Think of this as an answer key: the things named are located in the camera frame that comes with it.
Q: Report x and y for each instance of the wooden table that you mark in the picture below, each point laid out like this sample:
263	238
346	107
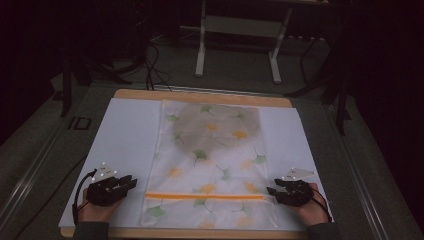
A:
206	95

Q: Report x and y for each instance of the white metal stand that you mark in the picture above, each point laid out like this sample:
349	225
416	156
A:
241	26

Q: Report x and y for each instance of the white table mat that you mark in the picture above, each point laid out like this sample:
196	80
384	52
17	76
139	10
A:
130	133

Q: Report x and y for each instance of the small black floor bracket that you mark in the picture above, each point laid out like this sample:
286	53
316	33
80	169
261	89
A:
80	123

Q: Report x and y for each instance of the grey garment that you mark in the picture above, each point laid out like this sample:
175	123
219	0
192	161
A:
208	128

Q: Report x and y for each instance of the person's left hand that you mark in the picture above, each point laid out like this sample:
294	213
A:
96	211

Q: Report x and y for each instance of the black stand with splayed legs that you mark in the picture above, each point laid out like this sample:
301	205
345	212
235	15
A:
66	83

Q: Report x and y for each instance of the metal floor rail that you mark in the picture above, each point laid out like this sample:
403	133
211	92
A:
360	173
30	180

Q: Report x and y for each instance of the black stand with upright post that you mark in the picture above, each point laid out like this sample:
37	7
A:
341	100

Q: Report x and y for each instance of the white leaf-print mesh laundry bag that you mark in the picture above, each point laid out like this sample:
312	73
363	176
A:
213	173

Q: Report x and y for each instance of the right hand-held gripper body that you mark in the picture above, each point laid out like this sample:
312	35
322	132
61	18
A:
296	191

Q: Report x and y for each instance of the person's right hand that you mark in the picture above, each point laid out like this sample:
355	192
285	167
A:
311	210

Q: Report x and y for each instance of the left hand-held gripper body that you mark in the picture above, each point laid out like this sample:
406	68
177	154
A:
105	195

